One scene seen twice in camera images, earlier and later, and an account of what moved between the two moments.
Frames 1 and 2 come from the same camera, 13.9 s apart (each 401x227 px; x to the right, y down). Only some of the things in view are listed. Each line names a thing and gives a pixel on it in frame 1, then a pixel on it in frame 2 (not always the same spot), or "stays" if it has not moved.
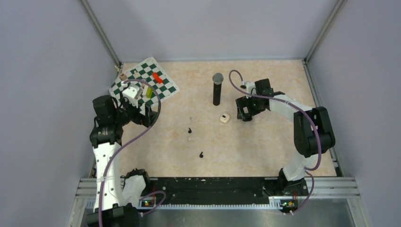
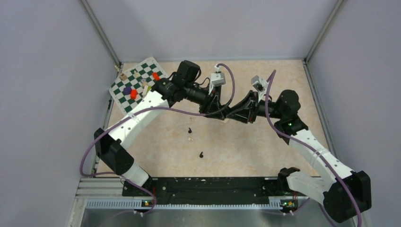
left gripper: (146, 119) → (212, 107)
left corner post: (115, 58) stays
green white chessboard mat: (154, 81) stays
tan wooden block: (123, 76) stays
